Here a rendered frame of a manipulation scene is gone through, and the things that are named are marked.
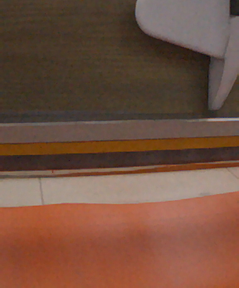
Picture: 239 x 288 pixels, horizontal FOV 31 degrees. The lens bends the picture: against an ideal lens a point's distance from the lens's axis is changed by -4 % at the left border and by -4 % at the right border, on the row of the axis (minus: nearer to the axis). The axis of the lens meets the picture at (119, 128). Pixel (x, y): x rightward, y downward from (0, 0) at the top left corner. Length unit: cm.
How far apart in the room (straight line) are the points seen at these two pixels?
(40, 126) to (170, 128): 6
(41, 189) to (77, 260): 10
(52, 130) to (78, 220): 10
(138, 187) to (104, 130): 14
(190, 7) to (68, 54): 6
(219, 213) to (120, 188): 8
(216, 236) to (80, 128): 12
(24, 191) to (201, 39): 19
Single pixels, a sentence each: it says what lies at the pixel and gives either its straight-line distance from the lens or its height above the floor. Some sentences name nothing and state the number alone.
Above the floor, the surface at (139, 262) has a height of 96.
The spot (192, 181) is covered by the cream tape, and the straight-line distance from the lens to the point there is 36.
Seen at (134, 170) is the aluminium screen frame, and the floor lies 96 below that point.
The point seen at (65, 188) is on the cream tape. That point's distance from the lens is 34.
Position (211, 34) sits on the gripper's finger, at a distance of 21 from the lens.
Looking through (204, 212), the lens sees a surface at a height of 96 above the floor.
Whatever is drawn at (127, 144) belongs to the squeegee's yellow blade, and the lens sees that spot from 24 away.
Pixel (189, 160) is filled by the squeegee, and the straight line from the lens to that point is 26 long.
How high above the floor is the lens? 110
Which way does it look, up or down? 17 degrees down
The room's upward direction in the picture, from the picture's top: 2 degrees clockwise
